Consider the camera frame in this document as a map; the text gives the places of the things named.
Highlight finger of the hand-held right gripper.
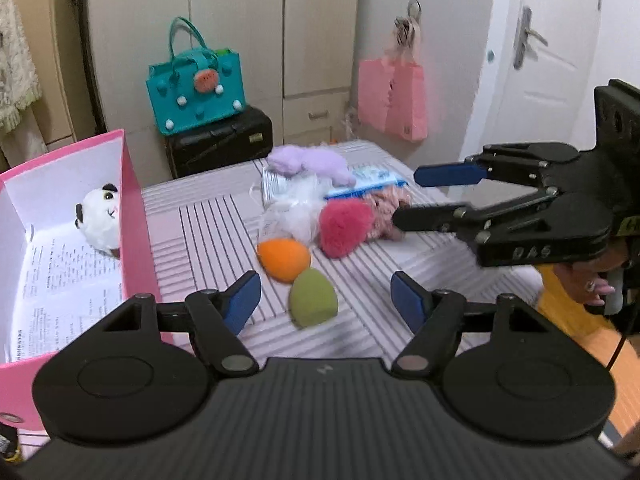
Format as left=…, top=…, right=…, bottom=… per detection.
left=392, top=187, right=558, bottom=246
left=414, top=142, right=581, bottom=187

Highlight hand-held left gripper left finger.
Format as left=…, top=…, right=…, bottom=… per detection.
left=92, top=270, right=262, bottom=380

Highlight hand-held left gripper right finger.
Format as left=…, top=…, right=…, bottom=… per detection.
left=390, top=271, right=548, bottom=380

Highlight orange makeup sponge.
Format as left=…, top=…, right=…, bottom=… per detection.
left=256, top=238, right=312, bottom=281

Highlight green makeup sponge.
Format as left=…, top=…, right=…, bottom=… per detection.
left=288, top=267, right=339, bottom=329

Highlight tissue pack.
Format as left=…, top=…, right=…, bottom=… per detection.
left=322, top=164, right=412, bottom=201

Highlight pink fluffy heart puff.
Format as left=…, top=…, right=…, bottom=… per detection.
left=318, top=198, right=376, bottom=260

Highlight white mesh bath puff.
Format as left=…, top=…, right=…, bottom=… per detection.
left=257, top=175, right=328, bottom=248

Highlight pink cardboard box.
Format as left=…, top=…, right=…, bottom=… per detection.
left=0, top=129, right=176, bottom=431

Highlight person's right hand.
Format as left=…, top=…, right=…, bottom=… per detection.
left=567, top=256, right=626, bottom=307

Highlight pink tote bag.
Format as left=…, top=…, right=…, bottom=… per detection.
left=356, top=55, right=429, bottom=142

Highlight purple plush toy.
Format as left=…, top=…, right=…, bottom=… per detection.
left=266, top=144, right=357, bottom=187

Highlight white door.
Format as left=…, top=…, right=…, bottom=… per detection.
left=480, top=0, right=606, bottom=147

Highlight black suitcase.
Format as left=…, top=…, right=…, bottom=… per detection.
left=164, top=106, right=274, bottom=179

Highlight white plush toy dark ears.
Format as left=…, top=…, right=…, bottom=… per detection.
left=75, top=183, right=122, bottom=259

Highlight printed paper sheet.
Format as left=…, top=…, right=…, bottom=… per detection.
left=5, top=239, right=126, bottom=362

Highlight beige wardrobe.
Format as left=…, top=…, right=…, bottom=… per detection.
left=85, top=0, right=361, bottom=147

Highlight teal felt handbag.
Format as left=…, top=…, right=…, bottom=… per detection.
left=146, top=16, right=247, bottom=135

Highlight beige cabinet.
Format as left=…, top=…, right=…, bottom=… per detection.
left=27, top=0, right=101, bottom=150

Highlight cream crochet garment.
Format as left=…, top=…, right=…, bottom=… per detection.
left=0, top=0, right=43, bottom=136

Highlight black cable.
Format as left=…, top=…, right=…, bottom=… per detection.
left=606, top=312, right=628, bottom=372

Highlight metal door handle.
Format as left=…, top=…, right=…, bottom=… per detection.
left=513, top=6, right=549, bottom=70

